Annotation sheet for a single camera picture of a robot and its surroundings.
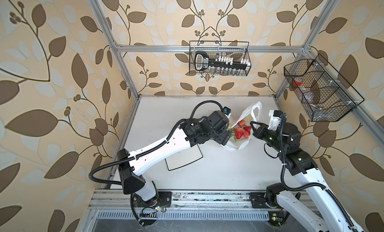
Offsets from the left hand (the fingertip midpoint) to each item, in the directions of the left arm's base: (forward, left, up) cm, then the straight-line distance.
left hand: (224, 129), depth 68 cm
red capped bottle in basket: (+34, -46, +2) cm, 58 cm away
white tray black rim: (-3, +21, -28) cm, 35 cm away
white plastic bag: (+6, -12, +5) cm, 15 cm away
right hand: (+4, -13, 0) cm, 13 cm away
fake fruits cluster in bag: (+15, -15, -24) cm, 32 cm away
